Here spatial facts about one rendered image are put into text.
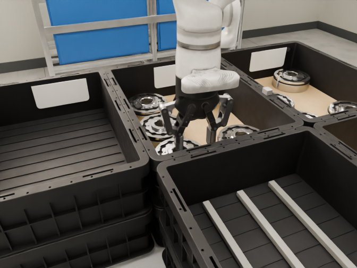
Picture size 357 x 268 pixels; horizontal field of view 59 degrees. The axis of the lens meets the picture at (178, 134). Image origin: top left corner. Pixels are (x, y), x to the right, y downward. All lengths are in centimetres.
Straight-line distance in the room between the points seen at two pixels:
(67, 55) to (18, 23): 93
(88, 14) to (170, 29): 66
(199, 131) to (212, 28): 31
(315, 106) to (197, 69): 48
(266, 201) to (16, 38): 310
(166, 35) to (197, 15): 225
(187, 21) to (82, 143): 38
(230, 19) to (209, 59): 58
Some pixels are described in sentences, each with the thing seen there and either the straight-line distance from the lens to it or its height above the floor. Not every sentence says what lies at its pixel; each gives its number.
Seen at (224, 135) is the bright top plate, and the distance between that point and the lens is 67.
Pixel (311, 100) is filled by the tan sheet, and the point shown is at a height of 83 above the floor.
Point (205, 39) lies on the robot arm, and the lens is 49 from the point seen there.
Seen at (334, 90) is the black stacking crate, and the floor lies 85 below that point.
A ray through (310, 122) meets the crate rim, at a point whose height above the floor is 93.
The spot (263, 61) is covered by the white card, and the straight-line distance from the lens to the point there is 101.
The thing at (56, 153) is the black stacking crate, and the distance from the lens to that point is 72.
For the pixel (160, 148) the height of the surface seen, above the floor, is 86.
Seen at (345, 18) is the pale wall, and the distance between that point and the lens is 462.
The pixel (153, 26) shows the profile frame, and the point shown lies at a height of 53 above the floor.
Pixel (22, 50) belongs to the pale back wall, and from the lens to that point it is 348.
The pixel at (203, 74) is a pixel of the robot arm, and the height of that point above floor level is 105.
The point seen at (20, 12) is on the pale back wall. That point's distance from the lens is 338.
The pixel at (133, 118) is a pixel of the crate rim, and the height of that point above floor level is 93.
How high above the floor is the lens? 124
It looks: 34 degrees down
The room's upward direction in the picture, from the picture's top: straight up
